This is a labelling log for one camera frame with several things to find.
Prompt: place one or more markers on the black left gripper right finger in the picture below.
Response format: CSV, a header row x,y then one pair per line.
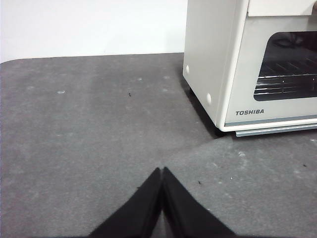
x,y
188,218

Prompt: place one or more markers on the silver crumb tray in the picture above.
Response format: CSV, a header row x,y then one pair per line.
x,y
272,131

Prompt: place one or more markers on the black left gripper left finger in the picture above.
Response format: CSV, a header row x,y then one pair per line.
x,y
138,215

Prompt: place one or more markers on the cream Toshiba toaster oven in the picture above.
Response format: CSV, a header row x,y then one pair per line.
x,y
208,37

